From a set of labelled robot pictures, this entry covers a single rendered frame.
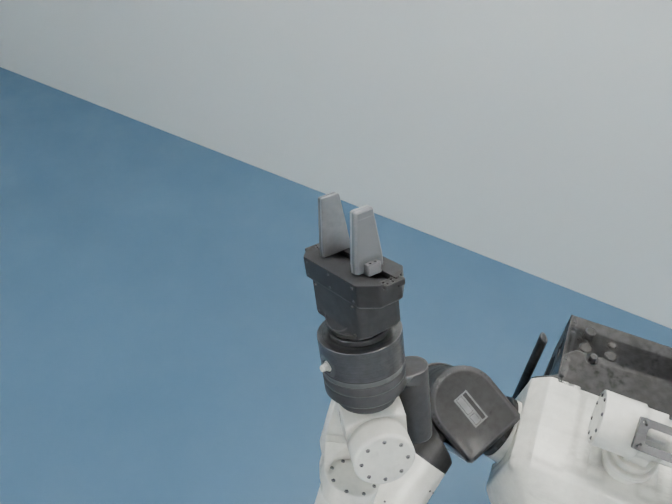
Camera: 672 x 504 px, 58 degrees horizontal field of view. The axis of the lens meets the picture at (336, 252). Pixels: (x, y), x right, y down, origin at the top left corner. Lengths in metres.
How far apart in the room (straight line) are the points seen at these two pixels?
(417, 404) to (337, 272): 0.19
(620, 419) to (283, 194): 2.40
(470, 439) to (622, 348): 0.27
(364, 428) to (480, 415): 0.24
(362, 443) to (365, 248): 0.20
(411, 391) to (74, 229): 2.52
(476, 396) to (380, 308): 0.31
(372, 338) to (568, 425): 0.36
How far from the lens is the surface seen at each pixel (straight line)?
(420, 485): 0.86
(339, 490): 0.72
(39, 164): 3.48
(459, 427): 0.84
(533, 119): 2.28
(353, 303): 0.56
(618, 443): 0.78
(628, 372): 0.95
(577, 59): 2.14
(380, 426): 0.64
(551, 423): 0.87
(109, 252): 2.89
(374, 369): 0.60
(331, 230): 0.59
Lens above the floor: 2.02
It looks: 48 degrees down
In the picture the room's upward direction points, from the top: straight up
